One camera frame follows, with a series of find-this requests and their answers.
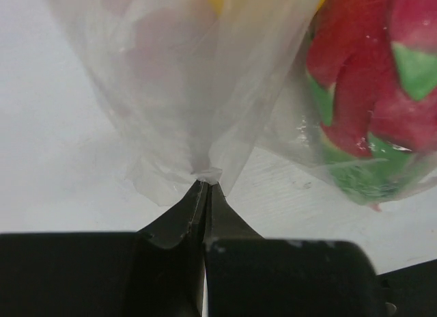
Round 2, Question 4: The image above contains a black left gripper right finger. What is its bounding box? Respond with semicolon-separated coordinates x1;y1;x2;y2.
204;185;378;316

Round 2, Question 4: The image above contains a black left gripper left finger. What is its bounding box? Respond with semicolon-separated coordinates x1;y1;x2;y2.
1;182;208;316

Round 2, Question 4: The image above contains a clear zip top bag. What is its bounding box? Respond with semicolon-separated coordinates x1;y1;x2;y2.
46;0;436;205

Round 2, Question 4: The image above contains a red fake dragon fruit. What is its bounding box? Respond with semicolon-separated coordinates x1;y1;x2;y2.
305;0;436;209

